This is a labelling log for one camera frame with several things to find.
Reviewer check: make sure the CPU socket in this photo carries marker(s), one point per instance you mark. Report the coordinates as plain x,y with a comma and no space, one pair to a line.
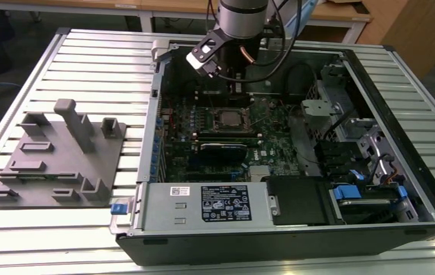
216,118

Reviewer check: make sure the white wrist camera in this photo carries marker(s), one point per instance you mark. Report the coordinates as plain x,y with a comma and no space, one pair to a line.
196,61

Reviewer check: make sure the metal drive cage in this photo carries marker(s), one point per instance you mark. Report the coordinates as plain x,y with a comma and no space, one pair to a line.
319,110

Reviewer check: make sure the black open PC case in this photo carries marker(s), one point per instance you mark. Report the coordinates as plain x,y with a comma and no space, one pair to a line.
240,249

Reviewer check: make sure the silver finned heatsink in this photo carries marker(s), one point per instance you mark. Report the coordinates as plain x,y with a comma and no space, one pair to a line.
260,173

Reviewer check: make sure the green motherboard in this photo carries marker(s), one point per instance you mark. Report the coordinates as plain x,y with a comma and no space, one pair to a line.
279,143

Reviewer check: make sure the black plastic shroud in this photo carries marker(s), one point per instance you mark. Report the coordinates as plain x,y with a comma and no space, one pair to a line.
297,200

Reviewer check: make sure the hard disk in blue carrier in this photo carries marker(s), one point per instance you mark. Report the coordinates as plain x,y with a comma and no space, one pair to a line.
345,192

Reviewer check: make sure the metal locking lever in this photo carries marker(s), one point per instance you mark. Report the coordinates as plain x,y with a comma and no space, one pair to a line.
261,120

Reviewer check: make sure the blue plastic clip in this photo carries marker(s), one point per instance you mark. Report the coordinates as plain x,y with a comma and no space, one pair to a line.
401,192

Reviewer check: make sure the blue case latch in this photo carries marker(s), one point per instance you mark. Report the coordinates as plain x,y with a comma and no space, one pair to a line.
119,209

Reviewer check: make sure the silver CPU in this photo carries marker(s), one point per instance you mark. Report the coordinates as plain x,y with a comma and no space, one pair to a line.
231,118

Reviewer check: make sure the silver power supply unit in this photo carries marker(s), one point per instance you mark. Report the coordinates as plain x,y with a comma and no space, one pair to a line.
164,212

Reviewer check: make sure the white board label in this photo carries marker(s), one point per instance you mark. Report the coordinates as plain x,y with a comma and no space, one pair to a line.
265,153

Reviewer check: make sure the black graphics card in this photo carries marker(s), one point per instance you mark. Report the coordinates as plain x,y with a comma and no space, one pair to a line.
223,154

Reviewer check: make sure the wooden cabinet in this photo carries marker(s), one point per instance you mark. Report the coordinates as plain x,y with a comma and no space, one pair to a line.
412,28

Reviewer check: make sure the grey parts rack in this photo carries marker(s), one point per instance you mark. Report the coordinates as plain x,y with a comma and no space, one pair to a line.
62,160

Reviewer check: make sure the wooden desk white frame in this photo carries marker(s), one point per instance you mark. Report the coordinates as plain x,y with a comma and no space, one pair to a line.
344,14
68,3

